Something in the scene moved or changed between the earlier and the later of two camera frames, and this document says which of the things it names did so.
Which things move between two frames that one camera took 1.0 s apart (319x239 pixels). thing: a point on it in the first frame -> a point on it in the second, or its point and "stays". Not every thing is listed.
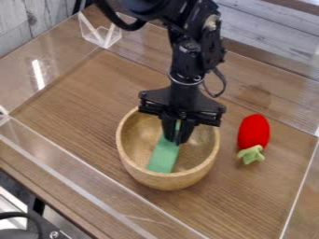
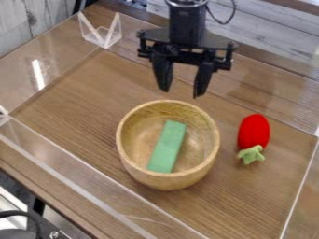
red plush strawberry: [252, 133] stays
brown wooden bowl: [137, 138] stays
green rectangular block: [164, 156] stays
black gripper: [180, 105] -> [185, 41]
